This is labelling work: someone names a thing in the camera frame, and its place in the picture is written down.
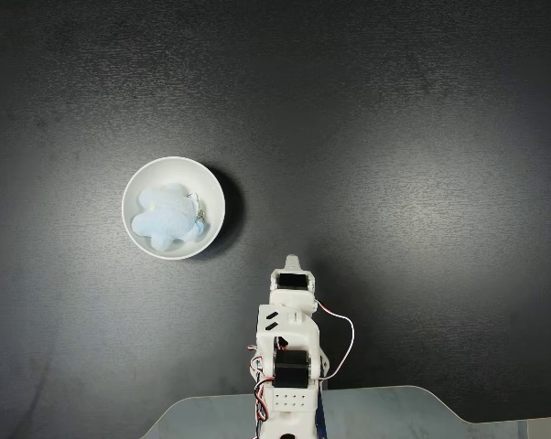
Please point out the grey cloth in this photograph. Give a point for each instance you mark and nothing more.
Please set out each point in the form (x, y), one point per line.
(394, 411)

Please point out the skyblue plush doll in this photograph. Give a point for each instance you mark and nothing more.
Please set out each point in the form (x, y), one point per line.
(165, 219)

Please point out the white bowl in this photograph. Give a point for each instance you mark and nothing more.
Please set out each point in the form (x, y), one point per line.
(165, 173)

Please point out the blue table clamp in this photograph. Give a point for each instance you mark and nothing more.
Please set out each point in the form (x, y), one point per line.
(321, 420)

